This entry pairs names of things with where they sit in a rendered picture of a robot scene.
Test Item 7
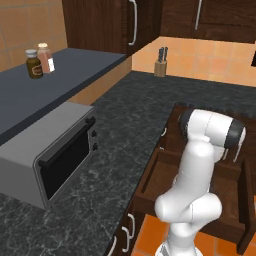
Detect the wooden knife block with knives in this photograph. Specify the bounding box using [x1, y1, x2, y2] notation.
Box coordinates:
[153, 46, 170, 78]

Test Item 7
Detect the grey toaster oven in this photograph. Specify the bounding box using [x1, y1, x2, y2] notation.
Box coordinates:
[0, 101, 100, 211]

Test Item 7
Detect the pink spice shaker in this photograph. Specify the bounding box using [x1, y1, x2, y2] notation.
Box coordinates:
[36, 42, 56, 75]

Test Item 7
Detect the dark wood tall cupboard door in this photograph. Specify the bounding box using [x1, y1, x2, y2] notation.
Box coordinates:
[61, 0, 162, 57]

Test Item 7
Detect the dark brown spice jar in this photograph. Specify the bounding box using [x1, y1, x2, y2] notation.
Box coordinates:
[25, 49, 45, 80]

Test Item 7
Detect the black toaster oven door handle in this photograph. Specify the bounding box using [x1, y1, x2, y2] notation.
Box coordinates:
[37, 116, 97, 168]

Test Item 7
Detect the silver base cupboard handle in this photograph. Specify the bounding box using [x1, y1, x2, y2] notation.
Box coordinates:
[127, 213, 136, 241]
[120, 226, 131, 254]
[106, 235, 118, 256]

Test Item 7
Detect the silver tall cupboard handle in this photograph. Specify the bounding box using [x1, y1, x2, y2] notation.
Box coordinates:
[128, 0, 139, 47]

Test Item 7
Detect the silver wall cupboard handle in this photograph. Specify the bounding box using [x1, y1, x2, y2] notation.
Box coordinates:
[194, 0, 204, 31]

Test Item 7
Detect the dark wood wall cupboard door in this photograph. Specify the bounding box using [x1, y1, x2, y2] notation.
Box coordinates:
[159, 0, 256, 45]

